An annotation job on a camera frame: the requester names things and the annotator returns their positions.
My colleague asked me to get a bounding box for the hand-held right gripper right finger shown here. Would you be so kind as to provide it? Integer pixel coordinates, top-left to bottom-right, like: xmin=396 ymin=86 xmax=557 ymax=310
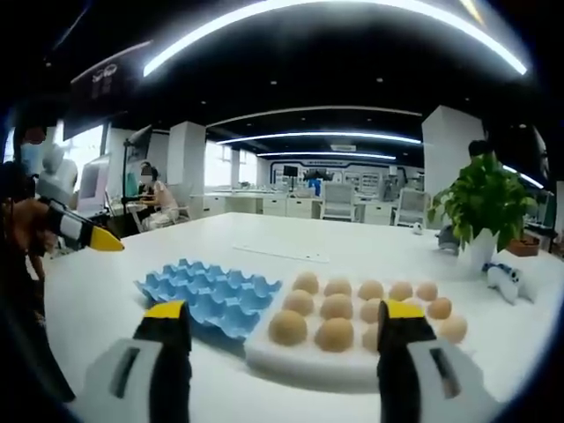
xmin=376 ymin=298 xmax=508 ymax=423

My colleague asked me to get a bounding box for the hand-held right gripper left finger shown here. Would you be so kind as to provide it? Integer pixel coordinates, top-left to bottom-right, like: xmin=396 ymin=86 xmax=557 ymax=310
xmin=83 ymin=299 xmax=194 ymax=423

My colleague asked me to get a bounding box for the blue egg tray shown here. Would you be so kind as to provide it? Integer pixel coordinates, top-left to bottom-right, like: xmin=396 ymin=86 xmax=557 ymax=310
xmin=134 ymin=258 xmax=283 ymax=345

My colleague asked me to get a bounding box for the group of brown eggs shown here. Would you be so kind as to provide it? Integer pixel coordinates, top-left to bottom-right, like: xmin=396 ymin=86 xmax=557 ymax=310
xmin=267 ymin=271 xmax=469 ymax=354

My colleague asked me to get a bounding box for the white foam egg holder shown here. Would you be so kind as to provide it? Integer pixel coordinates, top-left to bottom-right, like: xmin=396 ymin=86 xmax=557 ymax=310
xmin=243 ymin=275 xmax=477 ymax=394

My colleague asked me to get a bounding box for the person's left hand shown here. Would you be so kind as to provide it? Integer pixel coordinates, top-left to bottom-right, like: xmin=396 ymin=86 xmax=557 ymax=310
xmin=4 ymin=197 xmax=50 ymax=257

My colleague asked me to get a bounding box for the pink and white cabinet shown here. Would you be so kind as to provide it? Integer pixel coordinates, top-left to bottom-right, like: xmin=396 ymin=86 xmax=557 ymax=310
xmin=75 ymin=154 xmax=111 ymax=217

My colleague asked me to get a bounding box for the person's head with blue mask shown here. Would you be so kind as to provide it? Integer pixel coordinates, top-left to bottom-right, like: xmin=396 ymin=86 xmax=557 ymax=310
xmin=11 ymin=125 xmax=48 ymax=177

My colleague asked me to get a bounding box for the black light stand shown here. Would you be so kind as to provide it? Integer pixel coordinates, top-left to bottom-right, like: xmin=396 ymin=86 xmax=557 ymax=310
xmin=121 ymin=124 xmax=153 ymax=239

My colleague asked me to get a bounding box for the person's dark clothed body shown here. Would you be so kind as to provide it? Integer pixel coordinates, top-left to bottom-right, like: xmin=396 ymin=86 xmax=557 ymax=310
xmin=0 ymin=161 xmax=77 ymax=404

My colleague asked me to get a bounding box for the white game controller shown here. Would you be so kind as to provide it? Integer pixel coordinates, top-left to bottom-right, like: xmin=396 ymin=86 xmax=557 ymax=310
xmin=481 ymin=261 xmax=538 ymax=306

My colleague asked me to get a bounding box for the white table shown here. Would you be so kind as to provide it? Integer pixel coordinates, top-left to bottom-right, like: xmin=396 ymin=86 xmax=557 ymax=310
xmin=41 ymin=211 xmax=564 ymax=423

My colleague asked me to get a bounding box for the brown planter box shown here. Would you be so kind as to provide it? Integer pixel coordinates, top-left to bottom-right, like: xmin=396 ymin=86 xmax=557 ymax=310
xmin=505 ymin=235 xmax=541 ymax=257

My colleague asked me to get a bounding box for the white mesh office chair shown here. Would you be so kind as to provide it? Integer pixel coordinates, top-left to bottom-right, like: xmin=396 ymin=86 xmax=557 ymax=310
xmin=390 ymin=188 xmax=432 ymax=228
xmin=319 ymin=182 xmax=359 ymax=222

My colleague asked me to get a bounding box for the green plant in white pot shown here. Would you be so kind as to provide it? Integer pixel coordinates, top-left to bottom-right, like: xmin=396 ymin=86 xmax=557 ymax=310
xmin=427 ymin=153 xmax=551 ymax=275

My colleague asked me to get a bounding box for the long curved ceiling light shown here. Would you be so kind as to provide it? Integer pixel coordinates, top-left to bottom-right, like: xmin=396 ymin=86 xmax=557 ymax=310
xmin=143 ymin=0 xmax=529 ymax=78

